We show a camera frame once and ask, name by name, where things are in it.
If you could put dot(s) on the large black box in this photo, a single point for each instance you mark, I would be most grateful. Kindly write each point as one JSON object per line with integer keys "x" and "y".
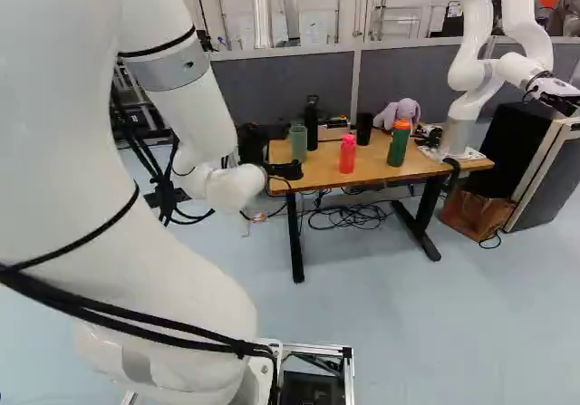
{"x": 512, "y": 147}

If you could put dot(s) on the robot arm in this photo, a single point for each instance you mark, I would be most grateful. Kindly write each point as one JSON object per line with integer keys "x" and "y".
{"x": 68, "y": 106}

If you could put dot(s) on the black and white small device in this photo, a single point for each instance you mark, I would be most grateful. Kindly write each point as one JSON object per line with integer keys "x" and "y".
{"x": 430, "y": 134}

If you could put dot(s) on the white robot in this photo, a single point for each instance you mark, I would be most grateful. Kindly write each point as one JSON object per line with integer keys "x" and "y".
{"x": 471, "y": 29}

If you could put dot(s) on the brown wooden crate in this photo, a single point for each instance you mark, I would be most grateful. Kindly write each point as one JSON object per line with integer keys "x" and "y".
{"x": 476, "y": 212}

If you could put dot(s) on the black box with red button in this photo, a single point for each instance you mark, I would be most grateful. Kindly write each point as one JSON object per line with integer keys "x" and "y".
{"x": 337, "y": 122}

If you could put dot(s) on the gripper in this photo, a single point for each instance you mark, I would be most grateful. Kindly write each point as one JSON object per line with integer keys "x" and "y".
{"x": 284, "y": 170}

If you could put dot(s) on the grey cabinet with pale frame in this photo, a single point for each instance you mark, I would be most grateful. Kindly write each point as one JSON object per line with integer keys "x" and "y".
{"x": 550, "y": 178}

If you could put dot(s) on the black cylinder cup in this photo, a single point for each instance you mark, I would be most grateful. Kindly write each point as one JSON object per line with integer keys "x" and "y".
{"x": 364, "y": 129}

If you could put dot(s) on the green bottle with orange lid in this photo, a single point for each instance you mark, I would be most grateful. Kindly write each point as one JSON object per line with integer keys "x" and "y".
{"x": 398, "y": 147}

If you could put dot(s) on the wooden table with black legs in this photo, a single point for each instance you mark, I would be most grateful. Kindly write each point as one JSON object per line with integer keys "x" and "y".
{"x": 326, "y": 169}

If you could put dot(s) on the printed paper sheet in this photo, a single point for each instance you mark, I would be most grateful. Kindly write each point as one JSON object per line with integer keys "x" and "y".
{"x": 471, "y": 154}

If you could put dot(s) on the grey partition panel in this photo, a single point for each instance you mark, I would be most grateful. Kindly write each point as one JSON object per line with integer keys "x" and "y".
{"x": 403, "y": 74}
{"x": 281, "y": 83}

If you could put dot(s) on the green cup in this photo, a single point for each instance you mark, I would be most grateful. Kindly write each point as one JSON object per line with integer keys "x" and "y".
{"x": 298, "y": 144}

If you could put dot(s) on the pink bottle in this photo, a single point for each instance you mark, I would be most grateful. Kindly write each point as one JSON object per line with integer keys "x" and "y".
{"x": 348, "y": 156}

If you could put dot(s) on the purple plush toy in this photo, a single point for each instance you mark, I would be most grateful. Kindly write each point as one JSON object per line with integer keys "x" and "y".
{"x": 401, "y": 111}

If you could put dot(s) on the tall black bottle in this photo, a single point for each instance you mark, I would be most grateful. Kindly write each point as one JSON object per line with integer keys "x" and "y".
{"x": 311, "y": 126}

